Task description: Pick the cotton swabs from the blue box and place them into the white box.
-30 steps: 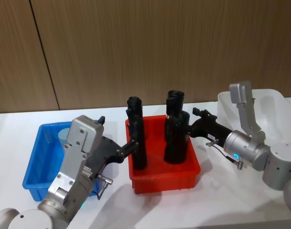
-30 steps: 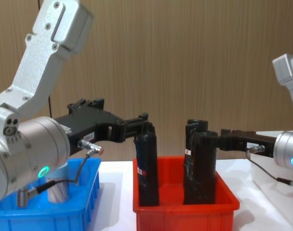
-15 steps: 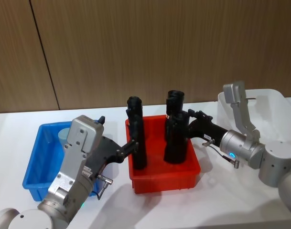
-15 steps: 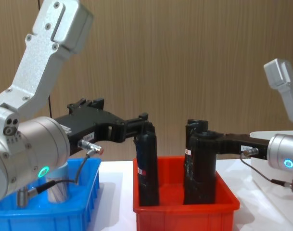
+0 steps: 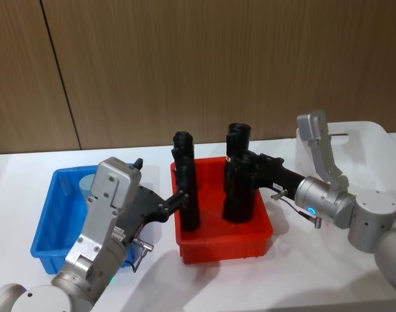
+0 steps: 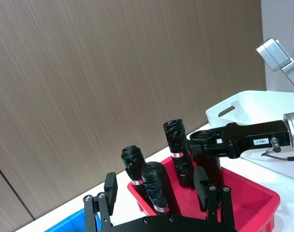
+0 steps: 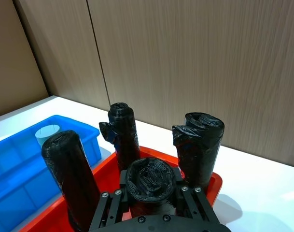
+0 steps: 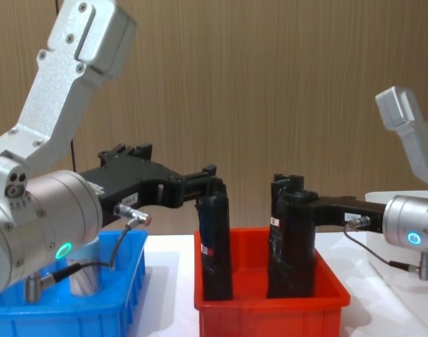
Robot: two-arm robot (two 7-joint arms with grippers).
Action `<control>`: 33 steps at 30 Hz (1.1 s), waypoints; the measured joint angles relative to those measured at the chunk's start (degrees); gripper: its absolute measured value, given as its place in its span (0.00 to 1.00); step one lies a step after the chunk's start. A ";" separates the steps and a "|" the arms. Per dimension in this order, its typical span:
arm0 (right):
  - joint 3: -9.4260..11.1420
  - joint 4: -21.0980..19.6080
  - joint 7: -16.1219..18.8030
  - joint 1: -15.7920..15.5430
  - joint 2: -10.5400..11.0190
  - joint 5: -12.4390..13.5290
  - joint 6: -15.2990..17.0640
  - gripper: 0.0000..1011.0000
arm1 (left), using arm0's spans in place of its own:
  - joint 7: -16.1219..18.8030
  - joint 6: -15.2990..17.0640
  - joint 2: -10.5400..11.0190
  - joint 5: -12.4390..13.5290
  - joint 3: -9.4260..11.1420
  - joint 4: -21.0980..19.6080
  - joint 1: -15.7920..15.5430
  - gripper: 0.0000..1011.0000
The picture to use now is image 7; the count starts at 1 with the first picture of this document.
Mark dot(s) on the blue plastic divided bin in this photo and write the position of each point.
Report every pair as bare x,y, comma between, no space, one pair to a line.
14,169

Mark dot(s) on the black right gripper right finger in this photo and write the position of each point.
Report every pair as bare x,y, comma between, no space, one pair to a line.
195,203

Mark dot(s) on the black trash bag roll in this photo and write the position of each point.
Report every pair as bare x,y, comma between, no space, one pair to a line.
125,135
69,169
200,149
149,178

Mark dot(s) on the red plastic bin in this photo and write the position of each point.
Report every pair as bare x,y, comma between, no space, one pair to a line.
105,167

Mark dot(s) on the pale blue plastic cylinder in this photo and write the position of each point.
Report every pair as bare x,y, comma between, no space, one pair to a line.
44,134

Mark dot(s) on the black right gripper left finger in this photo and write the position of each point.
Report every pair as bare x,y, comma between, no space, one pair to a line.
108,205

